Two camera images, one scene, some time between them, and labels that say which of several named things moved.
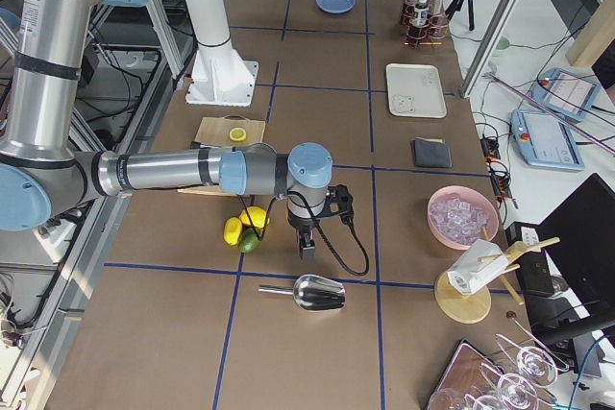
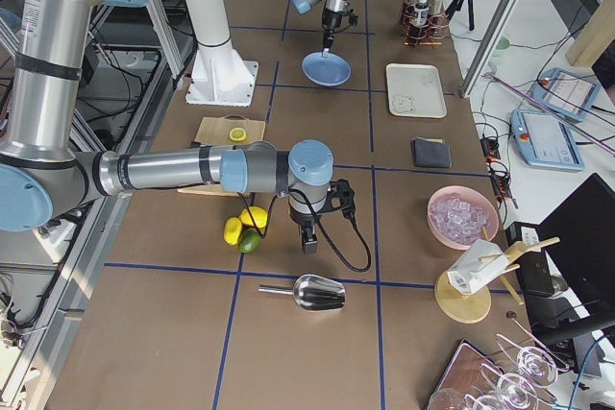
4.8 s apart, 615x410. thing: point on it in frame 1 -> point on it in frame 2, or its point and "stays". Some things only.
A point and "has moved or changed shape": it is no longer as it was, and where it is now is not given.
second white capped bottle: (421, 12) stays
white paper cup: (468, 273) stays
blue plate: (335, 1) has moved or changed shape
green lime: (249, 241) stays
